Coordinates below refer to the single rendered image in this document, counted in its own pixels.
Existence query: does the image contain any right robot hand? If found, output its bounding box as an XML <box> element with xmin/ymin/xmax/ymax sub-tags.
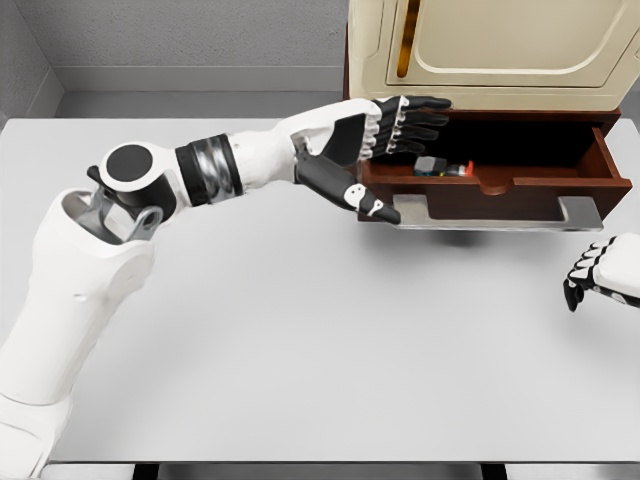
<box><xmin>562</xmin><ymin>232</ymin><xmax>640</xmax><ymax>314</ymax></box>

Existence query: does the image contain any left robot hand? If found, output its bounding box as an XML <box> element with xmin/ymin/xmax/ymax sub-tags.
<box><xmin>286</xmin><ymin>95</ymin><xmax>454</xmax><ymax>225</ymax></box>

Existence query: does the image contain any cream cabinet door gold handle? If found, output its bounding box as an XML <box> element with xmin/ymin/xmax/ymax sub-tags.
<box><xmin>385</xmin><ymin>0</ymin><xmax>640</xmax><ymax>90</ymax></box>

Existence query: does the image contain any brown drawer with grey handle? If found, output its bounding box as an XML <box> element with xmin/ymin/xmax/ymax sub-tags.
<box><xmin>355</xmin><ymin>107</ymin><xmax>634</xmax><ymax>234</ymax></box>

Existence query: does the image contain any cream cabinet with brown base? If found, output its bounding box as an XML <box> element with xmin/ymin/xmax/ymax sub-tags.
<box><xmin>342</xmin><ymin>0</ymin><xmax>640</xmax><ymax>132</ymax></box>

